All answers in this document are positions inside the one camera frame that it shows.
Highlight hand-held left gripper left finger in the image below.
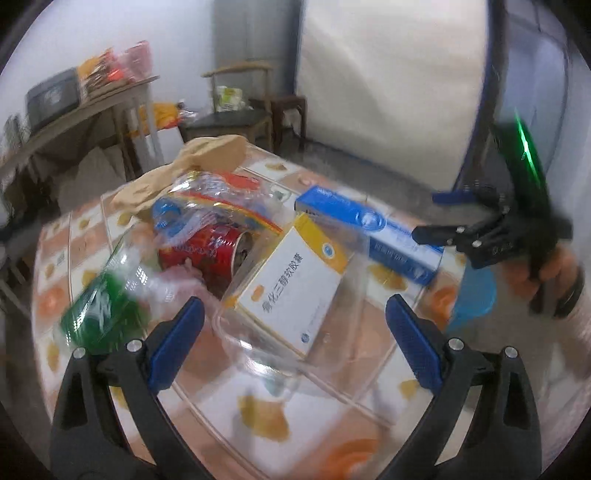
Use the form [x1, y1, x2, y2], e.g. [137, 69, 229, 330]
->
[50, 296, 218, 480]

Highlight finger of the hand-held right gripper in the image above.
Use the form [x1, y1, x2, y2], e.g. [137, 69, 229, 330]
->
[432, 187, 511, 218]
[411, 219, 502, 253]

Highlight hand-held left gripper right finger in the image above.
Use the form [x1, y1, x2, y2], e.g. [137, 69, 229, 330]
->
[369, 294, 542, 480]

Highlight blue white toothpaste box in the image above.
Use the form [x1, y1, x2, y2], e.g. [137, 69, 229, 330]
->
[294, 185, 445, 286]

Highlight blue mesh basket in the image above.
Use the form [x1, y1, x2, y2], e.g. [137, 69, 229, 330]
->
[445, 265, 498, 333]

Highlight clear plastic container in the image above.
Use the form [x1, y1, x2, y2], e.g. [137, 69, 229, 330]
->
[212, 217, 372, 386]

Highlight green plastic bottle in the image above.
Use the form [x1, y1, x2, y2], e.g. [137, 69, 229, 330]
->
[60, 231, 154, 356]

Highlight red drink can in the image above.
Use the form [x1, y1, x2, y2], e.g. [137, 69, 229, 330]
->
[158, 222, 254, 296]

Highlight yellow white medicine box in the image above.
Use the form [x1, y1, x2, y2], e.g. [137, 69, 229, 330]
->
[235, 213, 356, 358]

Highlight clear plastic bottle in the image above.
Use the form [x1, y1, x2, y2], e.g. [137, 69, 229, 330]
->
[152, 178, 280, 243]

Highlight beige cloth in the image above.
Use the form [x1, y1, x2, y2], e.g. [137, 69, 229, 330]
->
[111, 135, 249, 217]

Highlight person's right forearm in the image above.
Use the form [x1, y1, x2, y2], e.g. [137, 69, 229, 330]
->
[545, 295, 591, 416]

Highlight person's right hand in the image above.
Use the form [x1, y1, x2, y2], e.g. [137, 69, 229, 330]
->
[501, 244, 585, 319]

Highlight pink plastic bag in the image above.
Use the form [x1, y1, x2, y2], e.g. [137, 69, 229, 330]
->
[154, 261, 213, 301]

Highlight white mattress blue trim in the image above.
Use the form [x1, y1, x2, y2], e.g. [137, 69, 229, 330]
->
[295, 0, 497, 174]

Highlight white sack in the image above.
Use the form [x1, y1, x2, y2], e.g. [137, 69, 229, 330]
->
[58, 148, 127, 213]

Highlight yellow bag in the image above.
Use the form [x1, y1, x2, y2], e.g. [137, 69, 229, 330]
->
[152, 102, 183, 130]

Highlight wooden chair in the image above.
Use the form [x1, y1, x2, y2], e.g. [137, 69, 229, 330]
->
[178, 62, 275, 153]

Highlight metal table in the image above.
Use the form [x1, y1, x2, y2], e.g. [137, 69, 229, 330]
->
[0, 76, 160, 185]

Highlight white green plastic bag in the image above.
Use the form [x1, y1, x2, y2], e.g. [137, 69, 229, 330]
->
[215, 85, 245, 112]

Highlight black countertop oven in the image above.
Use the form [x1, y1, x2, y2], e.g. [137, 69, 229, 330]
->
[25, 68, 84, 132]

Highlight pile of snack packets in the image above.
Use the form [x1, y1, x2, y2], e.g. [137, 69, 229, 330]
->
[78, 41, 153, 95]

